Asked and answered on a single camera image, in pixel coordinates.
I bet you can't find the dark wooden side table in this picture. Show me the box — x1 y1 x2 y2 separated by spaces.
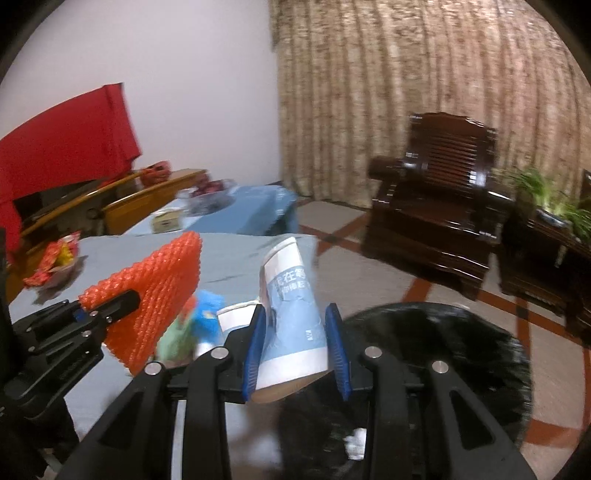
500 208 591 319

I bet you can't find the green potted plant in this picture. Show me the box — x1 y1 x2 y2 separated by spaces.
505 165 591 241

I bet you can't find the curved wooden chair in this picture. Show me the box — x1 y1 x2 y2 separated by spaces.
104 169 206 234
7 171 145 296

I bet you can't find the red and yellow snack packet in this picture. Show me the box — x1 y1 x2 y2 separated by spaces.
23 232 81 288

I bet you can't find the beige patterned curtain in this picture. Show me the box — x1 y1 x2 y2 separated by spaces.
269 0 589 209

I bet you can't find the blue and white paper cup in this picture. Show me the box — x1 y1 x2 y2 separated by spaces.
253 236 331 404

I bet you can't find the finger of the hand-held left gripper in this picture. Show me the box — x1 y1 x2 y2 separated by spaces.
76 289 141 325

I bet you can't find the dark wooden armchair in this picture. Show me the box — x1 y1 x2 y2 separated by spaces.
361 112 515 301

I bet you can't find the blue plastic bag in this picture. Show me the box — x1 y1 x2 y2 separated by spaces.
191 291 223 344

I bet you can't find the bin with black liner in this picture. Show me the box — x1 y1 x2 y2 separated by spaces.
277 302 532 480

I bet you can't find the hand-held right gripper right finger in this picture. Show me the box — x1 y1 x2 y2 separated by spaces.
324 303 539 480

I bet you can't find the red patterned bag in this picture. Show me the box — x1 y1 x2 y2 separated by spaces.
141 161 172 185

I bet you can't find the blue tablecloth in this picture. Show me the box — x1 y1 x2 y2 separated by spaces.
124 185 300 237

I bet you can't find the glass snack bowl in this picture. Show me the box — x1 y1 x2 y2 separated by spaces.
32 254 89 302

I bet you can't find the red cloth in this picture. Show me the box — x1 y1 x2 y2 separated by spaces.
0 83 143 252

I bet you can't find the orange foam fruit net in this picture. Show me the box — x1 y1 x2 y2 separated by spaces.
78 232 204 376

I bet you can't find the plain white paper cup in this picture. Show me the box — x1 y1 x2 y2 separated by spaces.
217 300 259 347

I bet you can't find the green crumpled plastic bag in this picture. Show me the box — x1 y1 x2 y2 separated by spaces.
156 309 200 366

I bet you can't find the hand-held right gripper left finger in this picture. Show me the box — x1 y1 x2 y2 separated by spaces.
54 305 269 480

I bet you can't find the white crumpled tissue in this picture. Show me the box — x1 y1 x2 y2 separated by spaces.
344 428 368 461

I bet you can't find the glass fruit bowl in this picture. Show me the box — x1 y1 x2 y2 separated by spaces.
178 180 239 216

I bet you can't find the tissue box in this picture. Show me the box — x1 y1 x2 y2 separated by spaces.
152 208 184 232

